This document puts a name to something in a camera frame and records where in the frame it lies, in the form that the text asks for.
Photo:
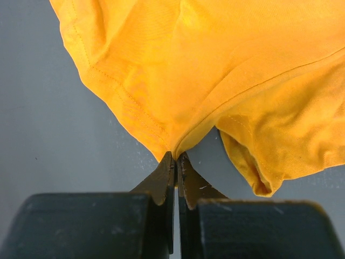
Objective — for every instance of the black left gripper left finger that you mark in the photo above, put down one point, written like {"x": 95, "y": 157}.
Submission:
{"x": 134, "y": 224}

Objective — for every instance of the orange t shirt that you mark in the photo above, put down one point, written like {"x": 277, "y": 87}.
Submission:
{"x": 268, "y": 74}

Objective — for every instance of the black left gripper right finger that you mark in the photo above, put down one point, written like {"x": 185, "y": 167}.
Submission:
{"x": 214, "y": 226}

